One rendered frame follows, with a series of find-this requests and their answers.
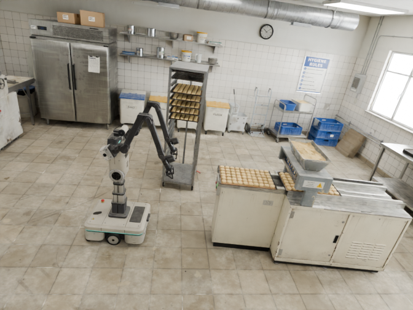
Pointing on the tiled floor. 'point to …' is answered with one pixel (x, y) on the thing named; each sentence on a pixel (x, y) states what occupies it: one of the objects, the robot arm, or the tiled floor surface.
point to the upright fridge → (74, 71)
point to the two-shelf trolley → (282, 119)
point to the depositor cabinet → (338, 234)
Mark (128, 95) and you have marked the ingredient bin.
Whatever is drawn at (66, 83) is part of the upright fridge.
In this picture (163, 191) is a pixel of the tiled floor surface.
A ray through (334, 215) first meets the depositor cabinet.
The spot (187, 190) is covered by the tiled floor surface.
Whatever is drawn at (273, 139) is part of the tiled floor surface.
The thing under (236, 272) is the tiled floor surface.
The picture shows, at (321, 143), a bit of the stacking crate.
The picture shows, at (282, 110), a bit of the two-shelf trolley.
